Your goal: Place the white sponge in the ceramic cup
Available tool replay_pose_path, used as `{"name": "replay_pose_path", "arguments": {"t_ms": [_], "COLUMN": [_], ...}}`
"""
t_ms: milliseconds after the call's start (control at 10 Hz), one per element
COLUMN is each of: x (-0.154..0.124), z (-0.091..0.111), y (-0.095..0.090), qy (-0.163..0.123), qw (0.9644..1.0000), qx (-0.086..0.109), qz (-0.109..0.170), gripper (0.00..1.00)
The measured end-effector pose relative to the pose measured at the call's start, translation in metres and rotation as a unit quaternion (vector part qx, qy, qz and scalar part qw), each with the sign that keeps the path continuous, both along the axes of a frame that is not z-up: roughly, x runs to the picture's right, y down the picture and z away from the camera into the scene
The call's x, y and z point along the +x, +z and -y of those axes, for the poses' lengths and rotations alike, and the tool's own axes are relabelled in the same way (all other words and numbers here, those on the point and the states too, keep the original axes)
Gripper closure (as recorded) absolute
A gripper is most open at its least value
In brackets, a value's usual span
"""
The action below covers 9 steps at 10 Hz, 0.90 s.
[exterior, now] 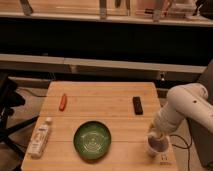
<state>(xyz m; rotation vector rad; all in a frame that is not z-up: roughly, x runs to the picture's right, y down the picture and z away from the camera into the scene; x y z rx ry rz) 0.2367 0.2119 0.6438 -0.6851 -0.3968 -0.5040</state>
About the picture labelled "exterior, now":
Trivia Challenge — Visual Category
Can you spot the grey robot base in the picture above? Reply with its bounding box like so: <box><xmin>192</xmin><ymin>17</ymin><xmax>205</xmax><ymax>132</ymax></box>
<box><xmin>188</xmin><ymin>59</ymin><xmax>213</xmax><ymax>168</ymax></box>

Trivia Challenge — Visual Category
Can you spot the black rectangular bar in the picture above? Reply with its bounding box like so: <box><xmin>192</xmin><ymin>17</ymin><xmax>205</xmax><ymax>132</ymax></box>
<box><xmin>133</xmin><ymin>97</ymin><xmax>143</xmax><ymax>115</ymax></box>

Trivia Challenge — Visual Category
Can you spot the orange carrot toy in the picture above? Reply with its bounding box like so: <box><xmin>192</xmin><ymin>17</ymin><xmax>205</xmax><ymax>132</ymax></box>
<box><xmin>59</xmin><ymin>94</ymin><xmax>67</xmax><ymax>111</ymax></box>

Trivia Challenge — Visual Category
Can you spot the long metal rail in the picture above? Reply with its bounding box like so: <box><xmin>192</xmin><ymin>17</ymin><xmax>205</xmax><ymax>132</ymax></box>
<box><xmin>0</xmin><ymin>53</ymin><xmax>206</xmax><ymax>82</ymax></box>

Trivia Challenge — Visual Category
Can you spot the wooden shelf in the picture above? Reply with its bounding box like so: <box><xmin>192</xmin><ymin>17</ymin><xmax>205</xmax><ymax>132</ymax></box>
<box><xmin>0</xmin><ymin>0</ymin><xmax>213</xmax><ymax>28</ymax></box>

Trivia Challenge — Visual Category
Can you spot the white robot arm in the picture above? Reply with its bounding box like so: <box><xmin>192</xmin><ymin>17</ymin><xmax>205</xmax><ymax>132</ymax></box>
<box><xmin>148</xmin><ymin>83</ymin><xmax>213</xmax><ymax>140</ymax></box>

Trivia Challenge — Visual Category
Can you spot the green ceramic bowl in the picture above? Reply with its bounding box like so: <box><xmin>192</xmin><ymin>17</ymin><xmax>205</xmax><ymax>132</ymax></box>
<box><xmin>73</xmin><ymin>121</ymin><xmax>111</xmax><ymax>161</ymax></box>

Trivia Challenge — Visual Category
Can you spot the white plastic bottle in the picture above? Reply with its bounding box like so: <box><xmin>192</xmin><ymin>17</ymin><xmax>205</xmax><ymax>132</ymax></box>
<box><xmin>27</xmin><ymin>117</ymin><xmax>52</xmax><ymax>158</ymax></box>

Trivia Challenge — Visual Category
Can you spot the black cable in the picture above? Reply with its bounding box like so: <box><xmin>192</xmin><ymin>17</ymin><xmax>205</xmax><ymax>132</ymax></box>
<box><xmin>169</xmin><ymin>133</ymin><xmax>193</xmax><ymax>171</ymax></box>

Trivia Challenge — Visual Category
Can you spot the black office chair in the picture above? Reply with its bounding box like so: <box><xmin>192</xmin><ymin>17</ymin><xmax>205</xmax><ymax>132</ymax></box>
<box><xmin>0</xmin><ymin>72</ymin><xmax>38</xmax><ymax>159</ymax></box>

